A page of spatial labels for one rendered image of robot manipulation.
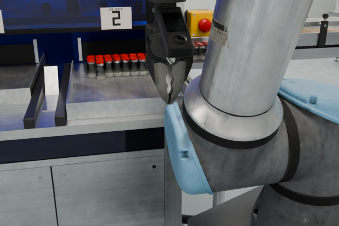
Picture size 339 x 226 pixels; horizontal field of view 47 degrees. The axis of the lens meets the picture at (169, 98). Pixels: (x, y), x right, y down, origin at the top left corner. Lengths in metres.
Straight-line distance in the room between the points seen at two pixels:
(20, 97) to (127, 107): 0.25
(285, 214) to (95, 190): 0.84
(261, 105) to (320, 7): 6.41
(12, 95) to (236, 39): 0.63
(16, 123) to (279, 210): 0.50
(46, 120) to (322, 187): 0.51
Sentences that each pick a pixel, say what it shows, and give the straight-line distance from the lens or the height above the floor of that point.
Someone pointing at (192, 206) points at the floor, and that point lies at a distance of 2.04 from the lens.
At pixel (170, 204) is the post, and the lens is 1.38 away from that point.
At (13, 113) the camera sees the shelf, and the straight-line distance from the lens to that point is 0.85.
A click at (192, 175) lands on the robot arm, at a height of 0.95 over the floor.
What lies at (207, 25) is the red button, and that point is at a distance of 1.13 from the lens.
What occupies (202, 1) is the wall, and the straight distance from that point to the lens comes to 5.97.
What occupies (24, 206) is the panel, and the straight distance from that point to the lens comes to 1.34.
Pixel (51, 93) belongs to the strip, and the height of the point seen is 0.88.
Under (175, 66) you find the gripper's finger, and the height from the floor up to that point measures 0.98.
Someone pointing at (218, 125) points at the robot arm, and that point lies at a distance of 0.41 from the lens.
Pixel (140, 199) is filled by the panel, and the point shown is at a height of 0.42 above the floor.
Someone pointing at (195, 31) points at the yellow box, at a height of 0.98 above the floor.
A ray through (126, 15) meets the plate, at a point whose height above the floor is 1.03.
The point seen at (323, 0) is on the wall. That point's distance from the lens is 6.81.
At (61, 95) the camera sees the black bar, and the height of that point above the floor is 0.90.
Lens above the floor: 1.18
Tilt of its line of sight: 20 degrees down
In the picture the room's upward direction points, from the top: straight up
